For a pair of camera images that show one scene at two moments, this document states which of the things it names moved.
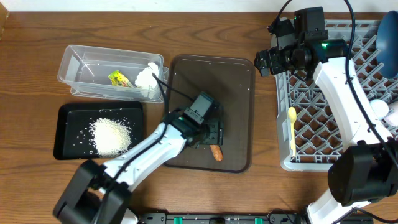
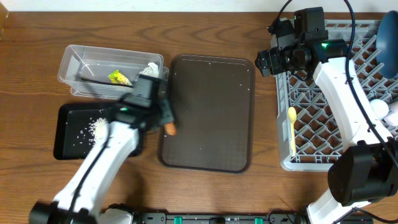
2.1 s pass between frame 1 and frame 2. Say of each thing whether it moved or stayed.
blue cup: stayed
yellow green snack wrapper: stayed
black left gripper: moved
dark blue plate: stayed
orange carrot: moved
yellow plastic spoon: stayed
